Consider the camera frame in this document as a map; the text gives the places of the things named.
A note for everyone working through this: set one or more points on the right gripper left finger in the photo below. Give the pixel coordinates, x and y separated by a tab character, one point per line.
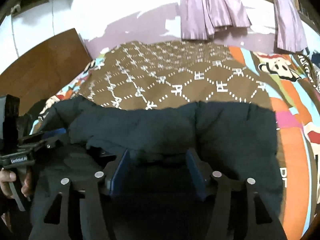
73	198

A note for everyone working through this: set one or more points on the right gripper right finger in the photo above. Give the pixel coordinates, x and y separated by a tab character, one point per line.
232	209

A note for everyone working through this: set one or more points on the black garment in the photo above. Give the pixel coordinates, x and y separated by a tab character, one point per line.
237	139

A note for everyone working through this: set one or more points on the person's left hand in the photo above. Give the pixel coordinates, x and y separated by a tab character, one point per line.
10	177

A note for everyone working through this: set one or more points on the wooden headboard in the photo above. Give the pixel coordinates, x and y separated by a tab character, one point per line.
45	69

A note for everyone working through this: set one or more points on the brown patterned bed cover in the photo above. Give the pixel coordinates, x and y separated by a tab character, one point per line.
169	74

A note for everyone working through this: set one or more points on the right pink curtain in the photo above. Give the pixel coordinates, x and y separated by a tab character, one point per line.
290	32

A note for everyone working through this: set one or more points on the pink curtain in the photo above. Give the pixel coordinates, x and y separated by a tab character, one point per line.
201	19
290	32

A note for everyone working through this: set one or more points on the left pink curtain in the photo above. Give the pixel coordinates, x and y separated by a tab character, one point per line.
201	19

